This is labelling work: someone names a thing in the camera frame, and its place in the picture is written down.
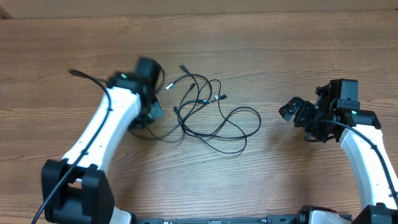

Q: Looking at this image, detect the separated black USB cable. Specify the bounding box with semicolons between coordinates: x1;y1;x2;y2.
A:
174;79;262;155

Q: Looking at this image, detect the black USB cable bundle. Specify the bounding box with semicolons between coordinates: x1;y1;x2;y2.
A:
165;63;229;138

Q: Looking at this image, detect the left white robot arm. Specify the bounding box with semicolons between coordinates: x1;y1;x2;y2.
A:
32;57;164;224

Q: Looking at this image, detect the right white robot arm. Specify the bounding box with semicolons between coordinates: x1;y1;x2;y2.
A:
279;78;397;223

